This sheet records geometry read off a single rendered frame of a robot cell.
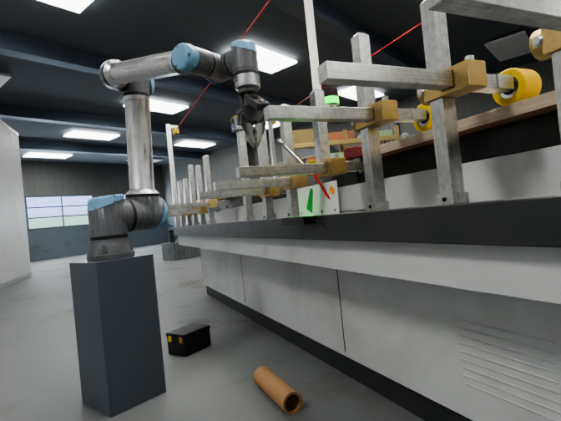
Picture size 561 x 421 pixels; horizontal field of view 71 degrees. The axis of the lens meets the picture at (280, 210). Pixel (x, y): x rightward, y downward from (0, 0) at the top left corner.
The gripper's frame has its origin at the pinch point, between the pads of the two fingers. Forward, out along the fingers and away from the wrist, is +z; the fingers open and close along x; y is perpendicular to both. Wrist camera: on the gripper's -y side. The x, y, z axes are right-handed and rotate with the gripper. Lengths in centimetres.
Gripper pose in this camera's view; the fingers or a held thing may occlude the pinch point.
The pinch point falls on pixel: (255, 144)
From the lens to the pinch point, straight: 140.4
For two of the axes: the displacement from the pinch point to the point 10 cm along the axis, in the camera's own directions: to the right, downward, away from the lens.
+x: -9.1, 0.9, -4.1
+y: -4.1, 0.5, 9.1
